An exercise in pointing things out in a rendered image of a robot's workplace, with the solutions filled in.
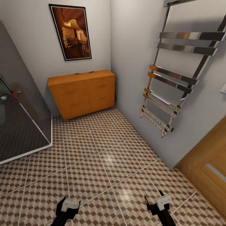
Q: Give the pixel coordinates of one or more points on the showerhead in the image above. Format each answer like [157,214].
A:
[7,86]

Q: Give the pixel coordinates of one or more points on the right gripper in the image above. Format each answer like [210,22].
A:
[155,210]

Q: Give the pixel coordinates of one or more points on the towel rack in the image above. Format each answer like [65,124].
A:
[214,37]

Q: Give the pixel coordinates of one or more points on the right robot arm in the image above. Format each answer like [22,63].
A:
[161,209]

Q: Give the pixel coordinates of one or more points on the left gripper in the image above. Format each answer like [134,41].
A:
[64,216]

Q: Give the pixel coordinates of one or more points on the picture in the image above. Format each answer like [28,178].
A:
[72,30]

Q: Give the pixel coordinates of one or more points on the shower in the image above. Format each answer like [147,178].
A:
[30,152]

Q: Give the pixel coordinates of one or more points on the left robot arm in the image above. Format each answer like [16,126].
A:
[65,210]

